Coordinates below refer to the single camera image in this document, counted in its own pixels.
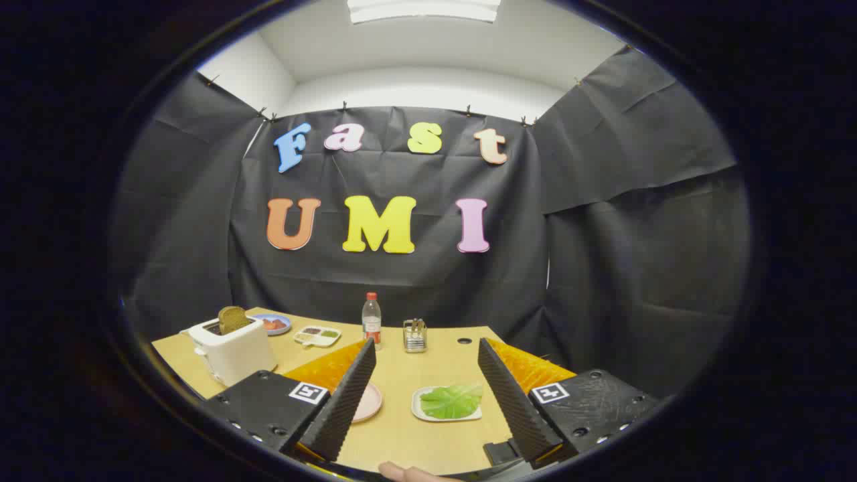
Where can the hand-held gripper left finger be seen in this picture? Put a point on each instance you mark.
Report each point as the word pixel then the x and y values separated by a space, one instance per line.
pixel 348 402

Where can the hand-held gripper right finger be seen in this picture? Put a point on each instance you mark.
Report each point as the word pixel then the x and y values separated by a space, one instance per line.
pixel 515 402

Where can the green lettuce leaf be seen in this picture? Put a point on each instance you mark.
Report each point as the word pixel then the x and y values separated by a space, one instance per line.
pixel 448 402

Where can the brown bread slice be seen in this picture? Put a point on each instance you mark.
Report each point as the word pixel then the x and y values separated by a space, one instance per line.
pixel 233 319

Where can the pink round plate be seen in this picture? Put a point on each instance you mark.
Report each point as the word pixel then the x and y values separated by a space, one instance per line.
pixel 368 403

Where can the white square plate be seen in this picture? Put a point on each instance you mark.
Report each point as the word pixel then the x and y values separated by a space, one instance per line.
pixel 416 410

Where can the white divided tray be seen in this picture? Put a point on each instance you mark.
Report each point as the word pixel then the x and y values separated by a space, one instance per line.
pixel 315 340

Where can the clear plastic water bottle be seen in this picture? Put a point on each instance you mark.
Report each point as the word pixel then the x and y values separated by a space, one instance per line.
pixel 371 321

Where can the blue round plate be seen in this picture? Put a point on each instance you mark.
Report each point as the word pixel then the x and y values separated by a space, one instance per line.
pixel 288 325

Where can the white toaster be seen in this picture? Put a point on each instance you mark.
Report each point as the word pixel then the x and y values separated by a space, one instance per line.
pixel 234 351

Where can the black backdrop cloth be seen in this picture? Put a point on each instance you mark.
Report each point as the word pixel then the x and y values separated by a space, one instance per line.
pixel 402 281

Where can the ceiling light panel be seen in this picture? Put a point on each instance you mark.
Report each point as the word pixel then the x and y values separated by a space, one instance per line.
pixel 422 10

